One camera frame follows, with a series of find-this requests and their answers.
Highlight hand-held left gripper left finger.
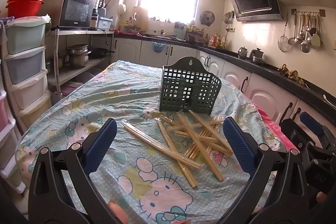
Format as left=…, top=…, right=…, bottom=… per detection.
left=28, top=118, right=118, bottom=224

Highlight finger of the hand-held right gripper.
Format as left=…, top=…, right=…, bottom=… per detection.
left=280, top=118, right=302, bottom=152
left=299, top=112, right=325, bottom=138

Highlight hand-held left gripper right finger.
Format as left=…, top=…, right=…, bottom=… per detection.
left=223, top=117, right=315, bottom=224

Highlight pile of chopsticks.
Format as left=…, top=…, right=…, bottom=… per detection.
left=122, top=111, right=234, bottom=189

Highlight green plastic utensil basket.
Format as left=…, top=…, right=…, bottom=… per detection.
left=159, top=56, right=222, bottom=116

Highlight hanging kitchen utensils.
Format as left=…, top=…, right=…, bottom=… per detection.
left=298, top=13, right=313, bottom=54

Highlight person's right hand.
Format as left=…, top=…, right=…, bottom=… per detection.
left=316, top=191, right=328, bottom=204

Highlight person's left hand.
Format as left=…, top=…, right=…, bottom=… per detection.
left=108, top=201, right=129, bottom=224

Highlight pink towel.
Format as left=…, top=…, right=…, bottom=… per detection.
left=252, top=105, right=298, bottom=152

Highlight cartoon cat printed tablecloth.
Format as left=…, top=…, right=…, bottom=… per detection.
left=15, top=60, right=289, bottom=224

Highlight ginger roots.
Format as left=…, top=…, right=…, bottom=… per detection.
left=278, top=64, right=306, bottom=86

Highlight black kitchen countertop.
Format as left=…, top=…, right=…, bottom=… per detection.
left=114, top=32, right=336, bottom=122

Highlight metal shelf rack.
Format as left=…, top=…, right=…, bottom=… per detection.
left=45, top=28, right=116, bottom=106

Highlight metal kettles on counter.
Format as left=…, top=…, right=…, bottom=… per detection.
left=249, top=48, right=265, bottom=62

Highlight green spatula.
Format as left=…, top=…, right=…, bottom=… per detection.
left=311, top=14, right=321, bottom=47

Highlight metal ladle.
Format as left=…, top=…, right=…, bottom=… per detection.
left=288, top=13, right=299, bottom=46

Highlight stainless steel pot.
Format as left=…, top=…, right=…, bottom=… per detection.
left=65, top=44, right=91, bottom=68

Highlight black frying pan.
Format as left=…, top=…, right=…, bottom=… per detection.
left=90, top=47, right=116, bottom=58

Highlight pink plastic drawer tower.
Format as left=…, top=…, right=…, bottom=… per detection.
left=0, top=88, right=27, bottom=194

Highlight condiment bottles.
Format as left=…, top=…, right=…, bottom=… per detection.
left=208, top=32, right=228, bottom=49

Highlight blue hanging bin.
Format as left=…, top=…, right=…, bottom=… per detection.
left=152, top=41, right=165, bottom=54

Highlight pastel plastic drawer tower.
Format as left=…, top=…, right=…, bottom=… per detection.
left=0, top=15, right=52, bottom=130

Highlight blue plastic dish bin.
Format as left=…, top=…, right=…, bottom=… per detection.
left=97, top=17, right=114, bottom=30

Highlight hanging small kitchen tools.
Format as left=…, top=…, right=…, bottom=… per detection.
left=224, top=11, right=236, bottom=32

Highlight blue countertop utensil holder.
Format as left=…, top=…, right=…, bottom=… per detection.
left=174, top=21, right=186, bottom=40

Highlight black microwave oven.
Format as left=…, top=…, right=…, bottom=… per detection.
left=56, top=0, right=95, bottom=30

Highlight black blender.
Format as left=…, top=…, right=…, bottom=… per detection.
left=90, top=0, right=106, bottom=28

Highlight red plastic basin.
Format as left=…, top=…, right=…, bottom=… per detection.
left=6, top=0, right=45, bottom=18

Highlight wire mesh strainer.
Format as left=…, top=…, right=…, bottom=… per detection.
left=278, top=13, right=292, bottom=53

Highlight wall utensil rail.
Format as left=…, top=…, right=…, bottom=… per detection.
left=290, top=9, right=326, bottom=18

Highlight round wall fan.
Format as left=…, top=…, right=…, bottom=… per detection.
left=199, top=11, right=216, bottom=25

